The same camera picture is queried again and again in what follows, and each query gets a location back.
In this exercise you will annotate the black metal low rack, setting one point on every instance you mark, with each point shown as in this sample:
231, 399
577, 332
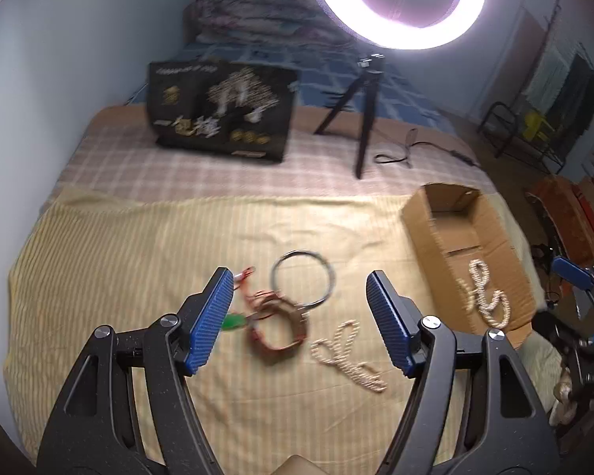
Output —
495, 123

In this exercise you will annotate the pink plaid blanket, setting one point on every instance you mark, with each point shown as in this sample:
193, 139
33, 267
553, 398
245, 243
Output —
203, 173

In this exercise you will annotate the brown wooden door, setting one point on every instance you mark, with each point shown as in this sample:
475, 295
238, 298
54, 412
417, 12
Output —
500, 64

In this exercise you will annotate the orange cloth covered table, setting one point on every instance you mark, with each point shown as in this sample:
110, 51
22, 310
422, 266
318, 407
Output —
564, 212

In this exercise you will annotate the dark hanging clothes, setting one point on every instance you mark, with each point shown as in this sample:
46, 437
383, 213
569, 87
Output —
581, 99

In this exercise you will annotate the black clothes rack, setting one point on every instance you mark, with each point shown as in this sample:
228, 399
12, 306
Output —
554, 20

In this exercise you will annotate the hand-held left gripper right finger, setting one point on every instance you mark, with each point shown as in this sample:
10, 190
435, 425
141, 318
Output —
391, 321

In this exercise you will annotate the yellow box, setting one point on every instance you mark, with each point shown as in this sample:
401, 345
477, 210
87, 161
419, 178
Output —
534, 126

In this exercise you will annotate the white striped hanging towel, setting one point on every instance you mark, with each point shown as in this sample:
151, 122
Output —
544, 74

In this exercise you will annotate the black printed bag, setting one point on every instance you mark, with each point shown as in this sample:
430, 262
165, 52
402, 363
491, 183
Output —
218, 109

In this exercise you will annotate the cardboard box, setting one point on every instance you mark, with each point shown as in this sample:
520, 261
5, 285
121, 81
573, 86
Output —
440, 237

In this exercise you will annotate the black tripod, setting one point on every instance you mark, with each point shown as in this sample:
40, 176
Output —
364, 123

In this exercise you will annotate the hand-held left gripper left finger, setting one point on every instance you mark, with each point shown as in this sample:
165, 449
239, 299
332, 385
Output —
210, 321

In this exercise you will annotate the floral quilt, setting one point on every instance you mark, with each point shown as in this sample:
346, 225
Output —
257, 15

